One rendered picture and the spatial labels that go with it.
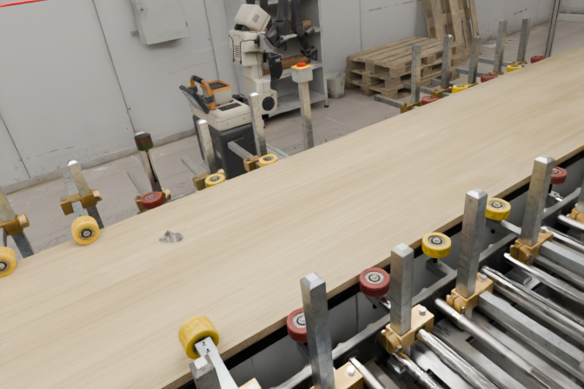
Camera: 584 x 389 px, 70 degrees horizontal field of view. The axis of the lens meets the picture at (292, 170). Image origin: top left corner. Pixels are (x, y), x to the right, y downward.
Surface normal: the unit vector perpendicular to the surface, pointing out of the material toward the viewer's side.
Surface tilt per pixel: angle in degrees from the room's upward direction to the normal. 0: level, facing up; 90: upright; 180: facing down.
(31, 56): 90
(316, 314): 90
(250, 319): 0
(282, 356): 90
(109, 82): 90
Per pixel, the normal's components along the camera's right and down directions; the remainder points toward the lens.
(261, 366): 0.54, 0.35
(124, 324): -0.11, -0.87
